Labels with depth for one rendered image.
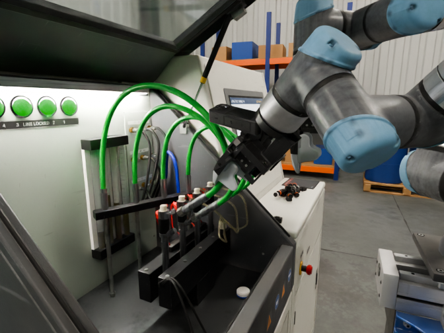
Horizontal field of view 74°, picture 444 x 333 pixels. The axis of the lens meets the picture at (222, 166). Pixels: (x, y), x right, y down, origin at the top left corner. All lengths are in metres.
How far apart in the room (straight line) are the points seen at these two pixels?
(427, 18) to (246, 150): 0.35
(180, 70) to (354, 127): 0.81
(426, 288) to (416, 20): 0.57
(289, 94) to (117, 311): 0.74
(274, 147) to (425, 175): 0.49
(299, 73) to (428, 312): 0.65
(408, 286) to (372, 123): 0.55
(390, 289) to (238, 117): 0.56
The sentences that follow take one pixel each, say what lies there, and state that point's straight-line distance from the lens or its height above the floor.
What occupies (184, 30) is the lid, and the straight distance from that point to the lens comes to 0.98.
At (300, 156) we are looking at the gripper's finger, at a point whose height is 1.27.
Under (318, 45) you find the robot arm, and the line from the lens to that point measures 0.43.
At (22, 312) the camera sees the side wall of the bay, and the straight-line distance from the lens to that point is 0.55.
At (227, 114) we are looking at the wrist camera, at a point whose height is 1.37.
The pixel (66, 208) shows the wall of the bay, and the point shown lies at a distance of 0.91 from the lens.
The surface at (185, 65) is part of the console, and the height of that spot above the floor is 1.52.
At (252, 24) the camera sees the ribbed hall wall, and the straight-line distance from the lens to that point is 7.54.
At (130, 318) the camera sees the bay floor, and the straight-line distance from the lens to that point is 0.91.
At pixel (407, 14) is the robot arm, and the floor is 1.52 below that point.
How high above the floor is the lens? 1.39
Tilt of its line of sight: 12 degrees down
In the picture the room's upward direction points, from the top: straight up
